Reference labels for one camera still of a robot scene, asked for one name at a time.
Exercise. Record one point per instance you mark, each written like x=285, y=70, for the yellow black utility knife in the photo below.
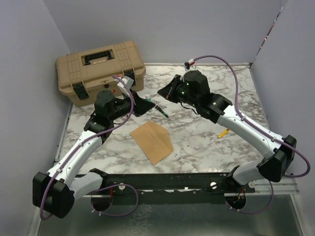
x=223, y=133

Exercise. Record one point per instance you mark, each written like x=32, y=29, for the green black glue pen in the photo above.
x=161, y=111

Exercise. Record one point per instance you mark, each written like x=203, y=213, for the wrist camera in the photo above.
x=190, y=65
x=124, y=83

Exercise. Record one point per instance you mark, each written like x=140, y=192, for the tan plastic toolbox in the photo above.
x=82, y=75

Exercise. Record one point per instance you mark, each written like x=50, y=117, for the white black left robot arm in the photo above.
x=56, y=191

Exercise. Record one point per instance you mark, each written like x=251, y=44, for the brown paper envelope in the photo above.
x=154, y=141

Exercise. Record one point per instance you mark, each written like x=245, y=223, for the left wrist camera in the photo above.
x=124, y=83

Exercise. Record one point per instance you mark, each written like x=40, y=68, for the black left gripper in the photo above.
x=141, y=105

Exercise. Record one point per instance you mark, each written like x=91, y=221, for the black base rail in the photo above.
x=167, y=189

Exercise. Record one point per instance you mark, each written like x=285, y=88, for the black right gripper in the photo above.
x=168, y=92

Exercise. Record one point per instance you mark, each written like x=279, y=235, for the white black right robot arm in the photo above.
x=193, y=88

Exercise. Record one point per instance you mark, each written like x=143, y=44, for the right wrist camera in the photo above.
x=190, y=65

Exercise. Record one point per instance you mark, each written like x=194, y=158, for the white green glue stick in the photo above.
x=148, y=99

